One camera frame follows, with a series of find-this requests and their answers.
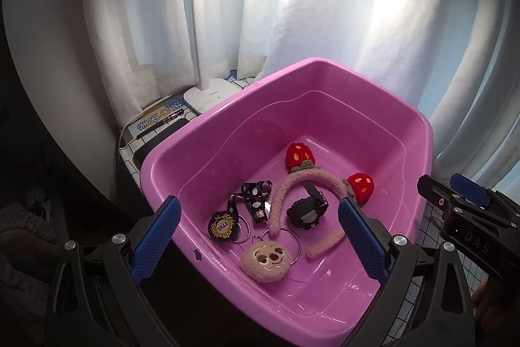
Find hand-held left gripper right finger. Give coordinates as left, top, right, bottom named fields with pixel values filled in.
left=337, top=197, right=477, bottom=347

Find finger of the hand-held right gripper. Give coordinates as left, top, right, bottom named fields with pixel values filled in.
left=417, top=175, right=462, bottom=210
left=449, top=173, right=495, bottom=208

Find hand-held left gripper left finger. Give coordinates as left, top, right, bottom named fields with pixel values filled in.
left=44, top=195, right=182, bottom=347

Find large silver metal ring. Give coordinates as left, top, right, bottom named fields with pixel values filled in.
left=264, top=227, right=302, bottom=262

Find black lanyard badge keychain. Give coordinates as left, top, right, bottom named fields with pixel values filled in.
left=208, top=180, right=273, bottom=242

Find black wrist watch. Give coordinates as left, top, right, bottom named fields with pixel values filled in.
left=286, top=182, right=329, bottom=229

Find small silver metal ring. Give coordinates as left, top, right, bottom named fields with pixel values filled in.
left=231, top=217, right=251, bottom=244

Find beige plush face keychain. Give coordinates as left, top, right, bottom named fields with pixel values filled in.
left=240, top=235, right=291, bottom=283

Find pink headband red plush ears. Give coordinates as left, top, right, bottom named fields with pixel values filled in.
left=268, top=142, right=375, bottom=260

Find pink plastic basin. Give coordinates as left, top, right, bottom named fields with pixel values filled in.
left=140, top=57, right=433, bottom=347

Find black flat device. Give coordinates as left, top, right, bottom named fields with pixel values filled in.
left=134, top=119, right=191, bottom=165

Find black pen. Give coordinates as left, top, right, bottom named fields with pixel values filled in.
left=136, top=111, right=191, bottom=139

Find blue yellow printed card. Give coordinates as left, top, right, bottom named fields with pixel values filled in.
left=122, top=97, right=200, bottom=141

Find white desk lamp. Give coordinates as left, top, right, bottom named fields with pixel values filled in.
left=180, top=0, right=238, bottom=115

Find white curtain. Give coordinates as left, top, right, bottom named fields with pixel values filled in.
left=79, top=0, right=285, bottom=128
left=264, top=0, right=520, bottom=185

